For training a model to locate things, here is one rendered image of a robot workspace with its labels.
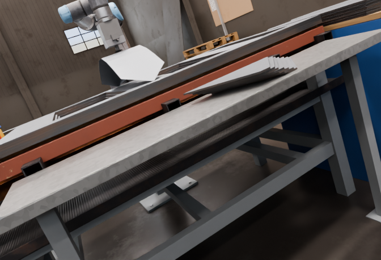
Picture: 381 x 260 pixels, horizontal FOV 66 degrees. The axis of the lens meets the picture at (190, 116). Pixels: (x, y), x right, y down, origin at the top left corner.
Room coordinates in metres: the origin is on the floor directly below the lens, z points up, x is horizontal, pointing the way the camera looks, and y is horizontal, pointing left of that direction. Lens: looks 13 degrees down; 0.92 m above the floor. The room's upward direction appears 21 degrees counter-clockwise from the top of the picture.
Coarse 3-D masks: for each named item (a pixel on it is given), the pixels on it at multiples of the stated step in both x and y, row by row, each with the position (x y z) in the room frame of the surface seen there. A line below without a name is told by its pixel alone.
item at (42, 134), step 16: (320, 16) 1.27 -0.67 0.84; (288, 32) 1.20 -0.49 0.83; (240, 48) 1.12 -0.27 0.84; (256, 48) 1.14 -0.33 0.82; (176, 64) 1.72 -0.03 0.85; (192, 64) 1.54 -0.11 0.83; (208, 64) 1.06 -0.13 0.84; (160, 80) 0.99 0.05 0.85; (176, 80) 1.01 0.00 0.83; (96, 96) 1.55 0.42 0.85; (112, 96) 1.36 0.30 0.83; (128, 96) 0.95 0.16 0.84; (144, 96) 0.97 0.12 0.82; (64, 112) 1.48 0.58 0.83; (80, 112) 0.89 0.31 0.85; (96, 112) 0.91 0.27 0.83; (48, 128) 0.86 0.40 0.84; (64, 128) 0.87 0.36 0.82; (16, 144) 0.83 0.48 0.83; (32, 144) 0.84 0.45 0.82
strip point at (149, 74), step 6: (156, 66) 1.13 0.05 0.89; (138, 72) 1.11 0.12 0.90; (144, 72) 1.10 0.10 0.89; (150, 72) 1.10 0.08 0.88; (156, 72) 1.09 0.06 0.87; (126, 78) 1.08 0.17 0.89; (132, 78) 1.08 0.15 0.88; (138, 78) 1.07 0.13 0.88; (144, 78) 1.07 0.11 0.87; (150, 78) 1.06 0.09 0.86
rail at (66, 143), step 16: (304, 32) 1.25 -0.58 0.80; (320, 32) 1.26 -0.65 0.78; (272, 48) 1.17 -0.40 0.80; (288, 48) 1.19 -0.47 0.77; (224, 64) 1.12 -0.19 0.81; (240, 64) 1.11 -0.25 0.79; (192, 80) 1.06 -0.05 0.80; (208, 80) 1.05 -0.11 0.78; (160, 96) 0.99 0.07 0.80; (176, 96) 1.01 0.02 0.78; (112, 112) 0.95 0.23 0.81; (128, 112) 0.94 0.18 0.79; (144, 112) 0.96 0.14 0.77; (80, 128) 0.91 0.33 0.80; (96, 128) 0.90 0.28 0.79; (112, 128) 0.92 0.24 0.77; (48, 144) 0.85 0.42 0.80; (64, 144) 0.87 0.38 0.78; (80, 144) 0.88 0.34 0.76; (0, 160) 0.83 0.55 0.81; (16, 160) 0.82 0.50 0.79; (32, 160) 0.83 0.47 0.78; (48, 160) 0.85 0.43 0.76; (0, 176) 0.80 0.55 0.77
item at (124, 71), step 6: (138, 60) 1.19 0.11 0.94; (144, 60) 1.18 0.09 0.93; (150, 60) 1.18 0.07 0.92; (156, 60) 1.17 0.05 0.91; (162, 60) 1.16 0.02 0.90; (126, 66) 1.16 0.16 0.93; (132, 66) 1.15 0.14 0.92; (138, 66) 1.15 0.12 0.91; (144, 66) 1.14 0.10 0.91; (150, 66) 1.13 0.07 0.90; (120, 72) 1.13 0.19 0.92; (126, 72) 1.12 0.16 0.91; (132, 72) 1.12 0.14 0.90; (120, 78) 1.09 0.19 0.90
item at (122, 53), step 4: (132, 48) 1.33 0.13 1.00; (136, 48) 1.31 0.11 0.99; (140, 48) 1.30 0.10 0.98; (144, 48) 1.28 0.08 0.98; (120, 52) 1.31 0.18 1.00; (124, 52) 1.30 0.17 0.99; (128, 52) 1.28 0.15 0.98; (132, 52) 1.27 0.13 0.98; (108, 56) 1.29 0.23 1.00; (112, 56) 1.28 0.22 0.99; (116, 56) 1.27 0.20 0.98; (120, 56) 1.25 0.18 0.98; (104, 60) 1.25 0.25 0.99; (108, 60) 1.24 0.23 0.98
